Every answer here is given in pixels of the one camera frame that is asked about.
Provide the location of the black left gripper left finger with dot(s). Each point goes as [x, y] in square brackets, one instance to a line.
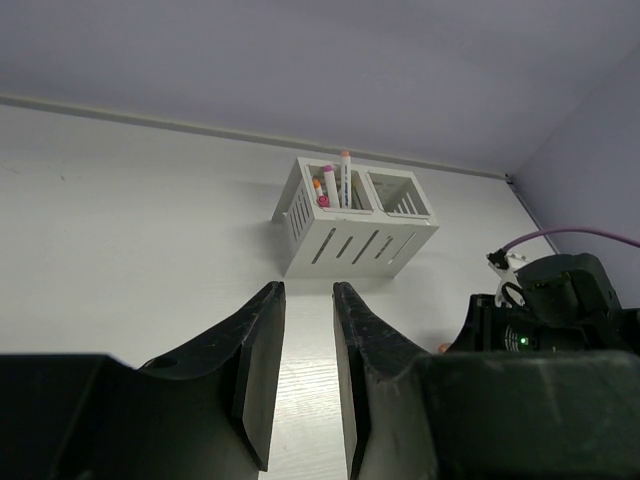
[213, 398]

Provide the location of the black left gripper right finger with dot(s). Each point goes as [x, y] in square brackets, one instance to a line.
[384, 415]

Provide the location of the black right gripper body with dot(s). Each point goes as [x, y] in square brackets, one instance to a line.
[570, 305]

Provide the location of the white marker pink caps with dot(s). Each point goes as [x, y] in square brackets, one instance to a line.
[323, 201]

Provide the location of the white marker purple cap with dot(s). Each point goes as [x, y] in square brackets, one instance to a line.
[331, 186]

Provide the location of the white marker orange cap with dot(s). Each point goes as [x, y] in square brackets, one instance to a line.
[318, 187]

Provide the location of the white marker salmon cap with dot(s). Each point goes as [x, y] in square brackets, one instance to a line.
[346, 189]

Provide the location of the white marker yellow cap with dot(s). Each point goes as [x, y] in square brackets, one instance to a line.
[356, 201]

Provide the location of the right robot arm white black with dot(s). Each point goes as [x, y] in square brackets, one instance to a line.
[631, 330]

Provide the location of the white two-compartment slotted organizer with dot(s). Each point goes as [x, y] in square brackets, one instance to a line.
[378, 241]

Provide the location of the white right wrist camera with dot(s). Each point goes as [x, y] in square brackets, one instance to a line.
[506, 266]

